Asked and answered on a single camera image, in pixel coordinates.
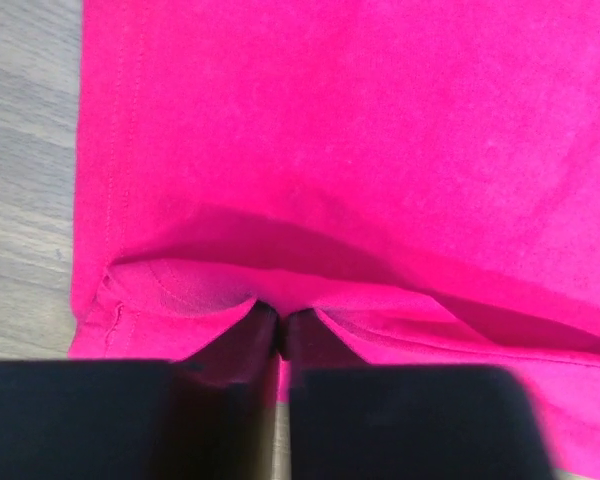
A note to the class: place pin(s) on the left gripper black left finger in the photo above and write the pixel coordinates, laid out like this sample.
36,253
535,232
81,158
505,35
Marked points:
210,416

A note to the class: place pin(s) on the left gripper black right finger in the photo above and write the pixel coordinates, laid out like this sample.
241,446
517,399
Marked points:
353,420

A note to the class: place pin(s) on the pink red t-shirt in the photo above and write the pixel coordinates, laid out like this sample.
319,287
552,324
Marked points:
424,175

